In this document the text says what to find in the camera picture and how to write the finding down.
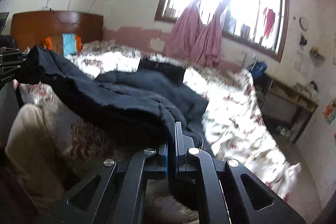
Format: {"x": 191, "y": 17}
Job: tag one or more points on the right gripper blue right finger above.
{"x": 184, "y": 162}

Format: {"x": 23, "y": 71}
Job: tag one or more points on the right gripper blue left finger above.
{"x": 162, "y": 161}

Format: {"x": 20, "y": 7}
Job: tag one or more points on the black padded jacket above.
{"x": 135, "y": 108}

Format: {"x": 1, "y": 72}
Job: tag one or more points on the brown wooden headboard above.
{"x": 31, "y": 28}

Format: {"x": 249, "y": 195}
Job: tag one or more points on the floral bed quilt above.
{"x": 232, "y": 123}

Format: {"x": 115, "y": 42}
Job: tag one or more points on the orange blue brown pillow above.
{"x": 63, "y": 44}

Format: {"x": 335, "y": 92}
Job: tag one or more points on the beige bed sheet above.
{"x": 49, "y": 154}

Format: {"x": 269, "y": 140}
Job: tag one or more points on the blue backpack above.
{"x": 257, "y": 69}

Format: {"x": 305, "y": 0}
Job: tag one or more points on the pink curtain left panel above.
{"x": 184, "y": 33}

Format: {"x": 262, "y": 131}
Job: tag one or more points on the wooden side desk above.
{"x": 286, "y": 110}

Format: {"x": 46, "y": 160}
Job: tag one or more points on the red hanging cloth outside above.
{"x": 269, "y": 21}

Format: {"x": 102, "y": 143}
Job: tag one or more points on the colourful wall sticker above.
{"x": 330, "y": 112}

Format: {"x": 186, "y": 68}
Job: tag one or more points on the small wall shelf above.
{"x": 315, "y": 53}

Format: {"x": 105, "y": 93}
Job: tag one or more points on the round wall clock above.
{"x": 304, "y": 24}

